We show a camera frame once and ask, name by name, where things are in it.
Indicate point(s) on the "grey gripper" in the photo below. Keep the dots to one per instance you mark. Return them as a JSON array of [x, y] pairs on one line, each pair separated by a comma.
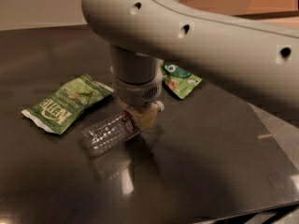
[[136, 93]]

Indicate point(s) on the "clear plastic water bottle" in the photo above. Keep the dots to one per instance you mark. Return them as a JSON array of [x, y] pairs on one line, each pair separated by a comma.
[[108, 133]]

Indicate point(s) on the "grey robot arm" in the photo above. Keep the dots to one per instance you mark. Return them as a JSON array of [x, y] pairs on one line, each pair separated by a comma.
[[255, 61]]

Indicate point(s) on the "green snack bag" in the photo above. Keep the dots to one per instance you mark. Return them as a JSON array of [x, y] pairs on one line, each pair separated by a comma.
[[178, 80]]

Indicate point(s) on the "green Kettle chips bag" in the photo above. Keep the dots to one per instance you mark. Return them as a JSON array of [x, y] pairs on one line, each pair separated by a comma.
[[56, 113]]

